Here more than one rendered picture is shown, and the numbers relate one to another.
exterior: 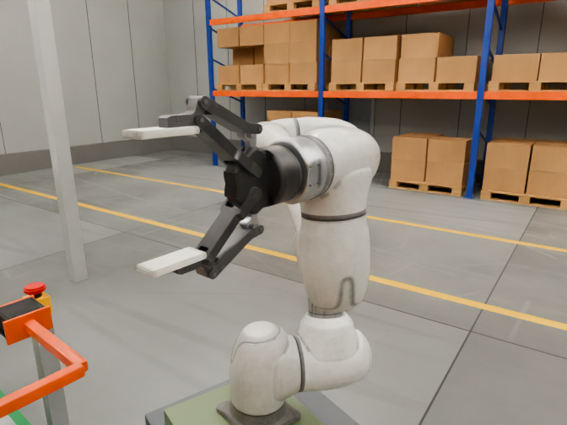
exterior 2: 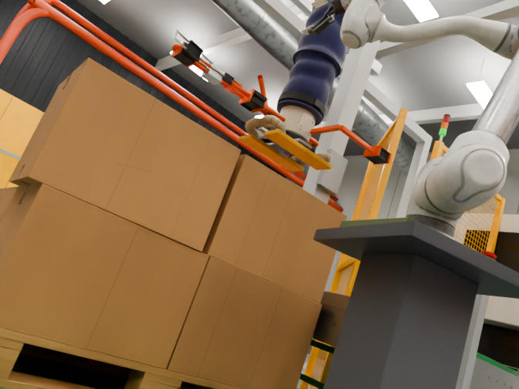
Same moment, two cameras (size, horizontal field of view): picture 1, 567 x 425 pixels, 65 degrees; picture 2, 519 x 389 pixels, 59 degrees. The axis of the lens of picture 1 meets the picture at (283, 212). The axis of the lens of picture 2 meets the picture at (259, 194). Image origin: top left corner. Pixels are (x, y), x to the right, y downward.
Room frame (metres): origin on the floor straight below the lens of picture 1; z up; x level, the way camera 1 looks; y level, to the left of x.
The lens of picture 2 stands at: (0.94, -1.42, 0.40)
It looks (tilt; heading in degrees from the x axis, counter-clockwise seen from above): 14 degrees up; 107
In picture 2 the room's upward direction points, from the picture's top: 20 degrees clockwise
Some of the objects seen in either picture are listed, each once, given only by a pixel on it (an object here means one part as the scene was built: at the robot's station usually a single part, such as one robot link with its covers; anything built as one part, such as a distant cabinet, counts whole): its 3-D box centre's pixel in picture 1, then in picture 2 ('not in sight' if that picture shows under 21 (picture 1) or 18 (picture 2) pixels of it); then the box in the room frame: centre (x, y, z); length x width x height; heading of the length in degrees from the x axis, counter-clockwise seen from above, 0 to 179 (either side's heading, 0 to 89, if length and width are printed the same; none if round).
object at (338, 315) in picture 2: not in sight; (296, 314); (0.65, 0.74, 0.47); 0.70 x 0.03 x 0.15; 140
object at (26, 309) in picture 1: (21, 319); (377, 155); (0.81, 0.54, 1.25); 0.09 x 0.08 x 0.05; 140
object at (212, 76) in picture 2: not in sight; (213, 74); (0.12, 0.12, 1.24); 0.07 x 0.07 x 0.04; 50
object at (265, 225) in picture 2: not in sight; (256, 230); (0.41, 0.47, 0.74); 0.60 x 0.40 x 0.40; 50
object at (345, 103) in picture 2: not in sight; (317, 186); (0.35, 1.97, 1.50); 0.30 x 0.30 x 3.00; 50
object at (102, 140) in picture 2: not in sight; (128, 165); (0.02, -0.01, 0.74); 0.60 x 0.40 x 0.40; 49
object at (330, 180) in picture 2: not in sight; (332, 171); (0.43, 1.90, 1.62); 0.20 x 0.05 x 0.30; 50
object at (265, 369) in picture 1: (262, 362); (439, 191); (1.06, 0.06, 0.97); 0.18 x 0.16 x 0.22; 103
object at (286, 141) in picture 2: not in sight; (300, 147); (0.49, 0.41, 1.14); 0.34 x 0.10 x 0.05; 50
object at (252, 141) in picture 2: not in sight; (273, 151); (0.34, 0.53, 1.14); 0.34 x 0.10 x 0.05; 50
